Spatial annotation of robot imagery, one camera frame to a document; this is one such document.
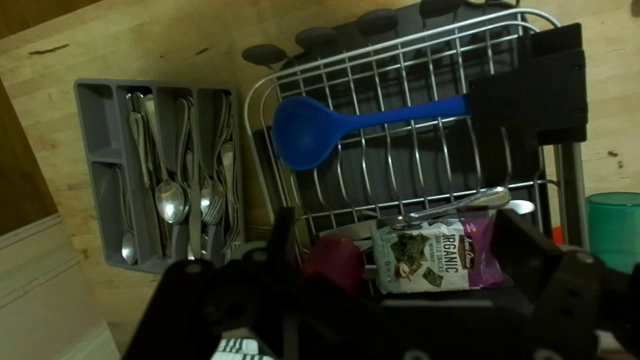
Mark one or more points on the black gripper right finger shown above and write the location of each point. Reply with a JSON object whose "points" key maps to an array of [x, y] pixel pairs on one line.
{"points": [[527, 252]]}

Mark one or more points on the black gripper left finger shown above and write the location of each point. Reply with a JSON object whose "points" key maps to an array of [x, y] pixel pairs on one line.
{"points": [[283, 236]]}

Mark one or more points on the teal translucent plastic cup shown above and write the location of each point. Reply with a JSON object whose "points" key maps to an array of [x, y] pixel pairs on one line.
{"points": [[616, 231]]}

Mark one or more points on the blue cup in rack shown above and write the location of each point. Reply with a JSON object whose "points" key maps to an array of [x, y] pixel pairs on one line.
{"points": [[307, 132]]}

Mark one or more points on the large steel spoon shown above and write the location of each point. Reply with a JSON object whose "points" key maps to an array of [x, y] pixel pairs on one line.
{"points": [[170, 200], [213, 200]]}

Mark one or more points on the seaweed snack bag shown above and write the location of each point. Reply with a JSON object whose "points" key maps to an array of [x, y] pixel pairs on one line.
{"points": [[433, 252]]}

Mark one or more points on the striped dish towel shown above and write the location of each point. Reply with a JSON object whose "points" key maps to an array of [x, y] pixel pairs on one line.
{"points": [[242, 349]]}

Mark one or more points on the gray dish rack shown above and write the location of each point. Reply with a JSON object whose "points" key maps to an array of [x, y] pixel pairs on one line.
{"points": [[400, 167]]}

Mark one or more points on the small steel spoon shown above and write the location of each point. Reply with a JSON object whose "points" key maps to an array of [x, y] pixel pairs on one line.
{"points": [[128, 250]]}

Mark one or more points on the gray cutlery tray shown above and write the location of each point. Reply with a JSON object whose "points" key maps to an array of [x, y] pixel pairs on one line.
{"points": [[100, 132]]}

